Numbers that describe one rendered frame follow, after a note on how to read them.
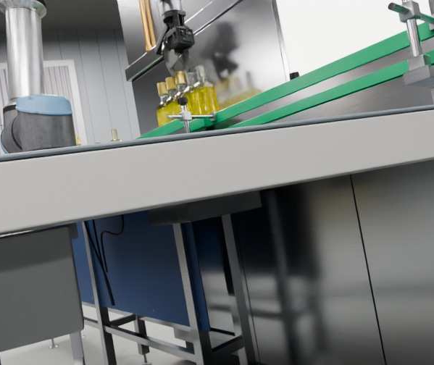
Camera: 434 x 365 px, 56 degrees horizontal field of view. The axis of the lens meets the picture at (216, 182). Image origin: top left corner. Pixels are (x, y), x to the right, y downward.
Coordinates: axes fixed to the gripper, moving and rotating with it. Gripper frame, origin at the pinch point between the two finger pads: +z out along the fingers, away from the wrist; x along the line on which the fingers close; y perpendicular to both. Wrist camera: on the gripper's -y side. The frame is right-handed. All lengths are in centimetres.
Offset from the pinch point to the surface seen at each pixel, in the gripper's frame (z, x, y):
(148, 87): -10.5, 14.8, -43.9
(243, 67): 3.5, 12.0, 19.3
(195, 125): 20.7, -6.3, 12.4
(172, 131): 21.8, -13.7, 10.2
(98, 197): 43, -75, 92
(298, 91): 22, -4, 51
